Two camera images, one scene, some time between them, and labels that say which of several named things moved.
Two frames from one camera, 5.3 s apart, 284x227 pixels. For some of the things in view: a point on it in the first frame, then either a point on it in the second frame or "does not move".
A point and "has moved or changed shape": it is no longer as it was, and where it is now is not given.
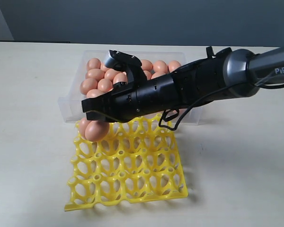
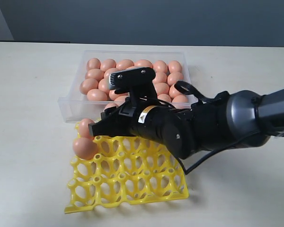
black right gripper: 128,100 -> 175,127
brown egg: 96,130 has moved or changed shape
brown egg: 83,124 does not move
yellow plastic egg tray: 138,161 does not move
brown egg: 93,93 does not move
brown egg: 87,84 does not move
